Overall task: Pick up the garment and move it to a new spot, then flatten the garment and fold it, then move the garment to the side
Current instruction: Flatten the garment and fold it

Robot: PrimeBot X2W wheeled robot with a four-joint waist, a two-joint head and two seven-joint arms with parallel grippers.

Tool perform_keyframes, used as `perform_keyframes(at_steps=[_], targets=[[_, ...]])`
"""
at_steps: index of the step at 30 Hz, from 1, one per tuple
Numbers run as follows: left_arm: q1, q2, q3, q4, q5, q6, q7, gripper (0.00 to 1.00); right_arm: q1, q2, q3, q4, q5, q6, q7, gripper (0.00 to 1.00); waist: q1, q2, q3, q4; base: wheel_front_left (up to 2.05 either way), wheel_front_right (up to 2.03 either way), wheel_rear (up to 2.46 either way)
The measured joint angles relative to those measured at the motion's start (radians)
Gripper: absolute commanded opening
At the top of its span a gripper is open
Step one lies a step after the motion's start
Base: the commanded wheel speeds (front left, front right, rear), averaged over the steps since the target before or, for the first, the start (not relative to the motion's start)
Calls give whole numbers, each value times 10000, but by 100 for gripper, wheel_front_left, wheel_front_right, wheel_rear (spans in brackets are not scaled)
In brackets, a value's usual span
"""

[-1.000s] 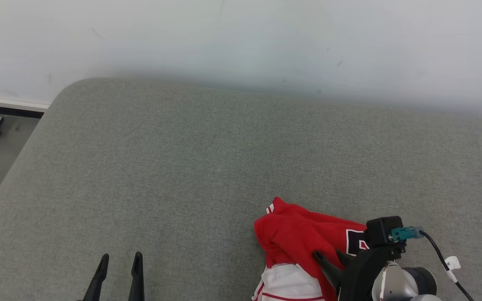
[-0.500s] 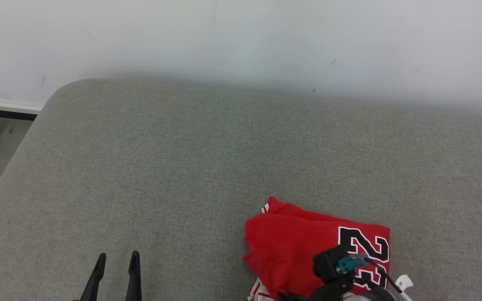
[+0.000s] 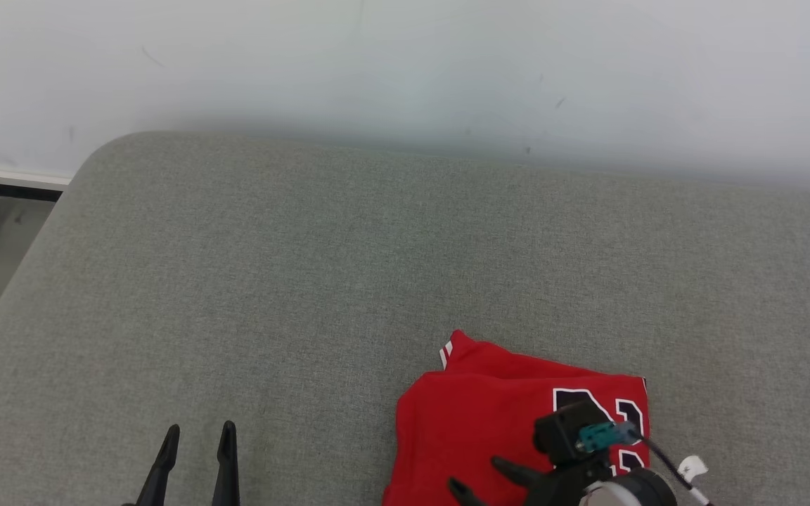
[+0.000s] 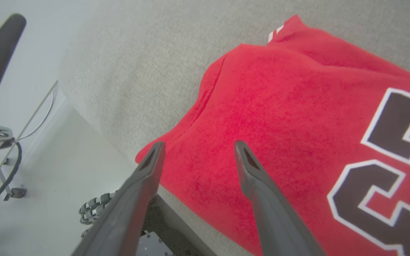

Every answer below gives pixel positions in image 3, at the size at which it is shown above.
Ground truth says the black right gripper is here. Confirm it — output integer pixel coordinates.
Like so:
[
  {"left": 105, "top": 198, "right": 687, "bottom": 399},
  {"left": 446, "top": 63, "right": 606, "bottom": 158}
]
[{"left": 446, "top": 455, "right": 614, "bottom": 506}]

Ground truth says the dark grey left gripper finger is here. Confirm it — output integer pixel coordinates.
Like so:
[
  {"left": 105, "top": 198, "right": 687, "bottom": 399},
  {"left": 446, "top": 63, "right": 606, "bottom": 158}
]
[
  {"left": 211, "top": 420, "right": 240, "bottom": 506},
  {"left": 136, "top": 423, "right": 181, "bottom": 506}
]

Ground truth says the red white basketball jersey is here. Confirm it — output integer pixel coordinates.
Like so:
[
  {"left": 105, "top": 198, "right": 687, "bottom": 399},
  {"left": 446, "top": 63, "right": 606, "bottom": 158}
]
[{"left": 381, "top": 328, "right": 653, "bottom": 506}]

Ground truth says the white black baseboard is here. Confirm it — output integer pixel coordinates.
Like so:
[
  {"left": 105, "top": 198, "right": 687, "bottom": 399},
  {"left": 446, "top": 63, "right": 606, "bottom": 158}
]
[{"left": 0, "top": 167, "right": 72, "bottom": 204}]

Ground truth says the teal right camera connector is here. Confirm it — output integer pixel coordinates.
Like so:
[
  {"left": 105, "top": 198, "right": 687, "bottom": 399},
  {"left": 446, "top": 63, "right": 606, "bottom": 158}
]
[{"left": 577, "top": 420, "right": 642, "bottom": 455}]

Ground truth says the thin black cable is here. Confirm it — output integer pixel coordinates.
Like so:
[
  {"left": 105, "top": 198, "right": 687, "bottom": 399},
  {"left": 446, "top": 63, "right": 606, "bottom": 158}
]
[{"left": 633, "top": 432, "right": 716, "bottom": 506}]

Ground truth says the white cable tag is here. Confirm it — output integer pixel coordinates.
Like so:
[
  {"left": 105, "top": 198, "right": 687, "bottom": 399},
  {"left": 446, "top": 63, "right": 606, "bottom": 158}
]
[{"left": 677, "top": 455, "right": 709, "bottom": 483}]

